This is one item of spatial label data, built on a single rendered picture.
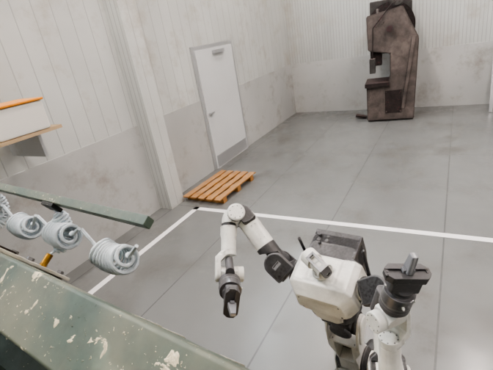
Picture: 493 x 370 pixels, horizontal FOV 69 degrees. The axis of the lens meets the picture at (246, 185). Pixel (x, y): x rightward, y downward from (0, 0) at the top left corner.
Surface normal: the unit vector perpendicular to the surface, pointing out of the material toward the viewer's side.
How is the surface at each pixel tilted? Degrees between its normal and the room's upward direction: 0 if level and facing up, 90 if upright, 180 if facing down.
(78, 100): 90
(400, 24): 90
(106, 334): 34
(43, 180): 90
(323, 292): 68
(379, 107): 90
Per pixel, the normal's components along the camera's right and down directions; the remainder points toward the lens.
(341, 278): -0.36, -0.68
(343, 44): -0.47, 0.41
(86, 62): 0.87, 0.06
